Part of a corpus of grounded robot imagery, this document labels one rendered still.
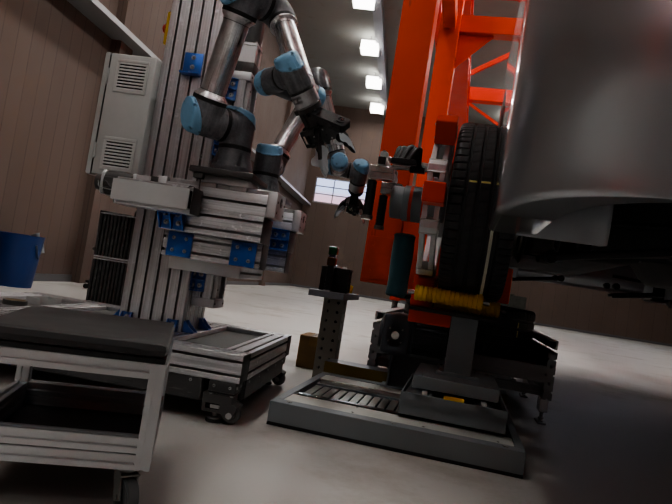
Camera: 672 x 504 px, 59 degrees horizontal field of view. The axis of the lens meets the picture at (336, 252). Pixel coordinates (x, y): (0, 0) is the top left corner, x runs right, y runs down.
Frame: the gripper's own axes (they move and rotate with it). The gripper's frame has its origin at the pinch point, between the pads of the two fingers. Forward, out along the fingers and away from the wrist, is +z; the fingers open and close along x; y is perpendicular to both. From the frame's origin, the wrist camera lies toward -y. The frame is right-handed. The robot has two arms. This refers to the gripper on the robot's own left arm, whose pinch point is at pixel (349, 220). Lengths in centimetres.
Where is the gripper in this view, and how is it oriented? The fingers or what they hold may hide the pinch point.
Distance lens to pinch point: 296.6
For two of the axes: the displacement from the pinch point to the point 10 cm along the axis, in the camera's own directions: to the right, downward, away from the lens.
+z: -1.6, 7.5, 6.4
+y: -1.4, 6.2, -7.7
